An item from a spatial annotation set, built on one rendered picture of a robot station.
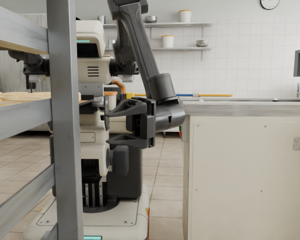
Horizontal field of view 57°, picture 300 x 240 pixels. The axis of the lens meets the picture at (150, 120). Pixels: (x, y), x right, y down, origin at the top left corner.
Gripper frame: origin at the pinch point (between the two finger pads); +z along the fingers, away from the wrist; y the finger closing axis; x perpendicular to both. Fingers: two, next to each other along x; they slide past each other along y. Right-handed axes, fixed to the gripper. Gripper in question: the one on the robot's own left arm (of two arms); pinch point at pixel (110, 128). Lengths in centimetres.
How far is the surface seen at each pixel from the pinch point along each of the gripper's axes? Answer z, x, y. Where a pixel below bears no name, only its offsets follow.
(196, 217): -70, 26, 63
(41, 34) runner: 15.9, -7.8, -16.6
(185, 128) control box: -71, 38, 21
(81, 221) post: 12.6, -9.6, 10.0
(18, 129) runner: 21.5, -13.6, -6.7
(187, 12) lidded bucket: -370, 278, -83
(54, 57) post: 14.1, -7.2, -13.8
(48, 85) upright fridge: -168, 400, 43
